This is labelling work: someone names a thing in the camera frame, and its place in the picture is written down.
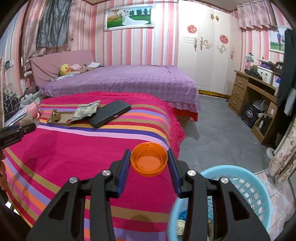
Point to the black wallet case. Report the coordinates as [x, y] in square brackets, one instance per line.
[108, 112]

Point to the pink floral window curtain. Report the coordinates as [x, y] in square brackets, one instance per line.
[256, 14]

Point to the camouflage snack packet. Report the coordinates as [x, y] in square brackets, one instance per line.
[85, 110]

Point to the pink pig mug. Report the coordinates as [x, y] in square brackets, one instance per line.
[33, 110]

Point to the small wedding portrait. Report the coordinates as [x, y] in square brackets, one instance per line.
[277, 39]

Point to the wooden desk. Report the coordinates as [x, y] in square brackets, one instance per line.
[248, 90]

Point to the light blue laundry basket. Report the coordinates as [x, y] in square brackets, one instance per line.
[242, 201]

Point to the desk lamp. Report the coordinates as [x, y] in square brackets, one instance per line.
[248, 60]

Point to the grey hanging curtain cloth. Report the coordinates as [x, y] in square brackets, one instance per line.
[54, 24]

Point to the brown paper ball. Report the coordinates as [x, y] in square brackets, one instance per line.
[55, 116]

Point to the purple dotted bedspread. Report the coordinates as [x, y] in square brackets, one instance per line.
[167, 83]

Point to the floral beige curtain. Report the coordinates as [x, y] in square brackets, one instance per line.
[283, 163]

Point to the black hanging garment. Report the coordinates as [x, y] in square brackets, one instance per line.
[286, 91]

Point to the pink headboard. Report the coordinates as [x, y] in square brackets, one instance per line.
[46, 67]

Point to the yellow duck plush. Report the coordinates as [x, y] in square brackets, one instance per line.
[65, 69]

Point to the black box under desk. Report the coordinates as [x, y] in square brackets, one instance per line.
[250, 115]

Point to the black patterned bag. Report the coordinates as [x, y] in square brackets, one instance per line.
[11, 105]

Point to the striped magenta blanket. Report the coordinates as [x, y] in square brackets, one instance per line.
[39, 165]

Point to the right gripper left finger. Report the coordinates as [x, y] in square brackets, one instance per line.
[63, 218]

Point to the brown phone case tray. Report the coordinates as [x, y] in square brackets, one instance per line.
[65, 118]

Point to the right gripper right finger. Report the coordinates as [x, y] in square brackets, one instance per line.
[219, 203]

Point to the person's left hand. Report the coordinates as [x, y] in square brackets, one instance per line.
[3, 176]

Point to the white wardrobe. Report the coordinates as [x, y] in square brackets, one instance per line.
[210, 46]

